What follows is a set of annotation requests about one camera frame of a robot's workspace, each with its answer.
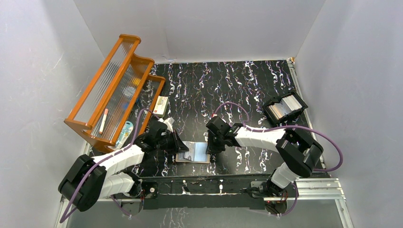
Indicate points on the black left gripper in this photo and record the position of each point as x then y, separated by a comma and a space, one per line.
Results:
173, 141

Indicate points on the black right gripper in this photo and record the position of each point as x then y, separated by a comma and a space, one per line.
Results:
212, 148

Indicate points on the printed grey credit card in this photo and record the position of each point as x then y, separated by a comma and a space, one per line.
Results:
187, 156

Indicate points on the beige leather card holder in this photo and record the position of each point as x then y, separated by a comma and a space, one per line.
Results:
208, 161

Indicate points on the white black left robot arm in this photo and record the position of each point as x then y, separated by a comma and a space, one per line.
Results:
91, 178

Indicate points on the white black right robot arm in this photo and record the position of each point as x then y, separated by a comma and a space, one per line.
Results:
298, 149

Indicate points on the black card storage box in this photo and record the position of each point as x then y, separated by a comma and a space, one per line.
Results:
283, 108

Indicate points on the cream box with red label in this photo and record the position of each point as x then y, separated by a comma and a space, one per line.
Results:
161, 106

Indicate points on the teal item in blister pack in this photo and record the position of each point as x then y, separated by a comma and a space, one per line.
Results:
124, 134

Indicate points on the orange wooden shelf rack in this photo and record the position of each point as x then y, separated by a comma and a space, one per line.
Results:
110, 87

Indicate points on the yellow item on shelf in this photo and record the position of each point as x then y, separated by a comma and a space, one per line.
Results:
136, 81

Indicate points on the white marker pen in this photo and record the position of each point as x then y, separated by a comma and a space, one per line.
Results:
103, 121

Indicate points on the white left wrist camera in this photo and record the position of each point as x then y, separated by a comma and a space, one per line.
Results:
169, 123

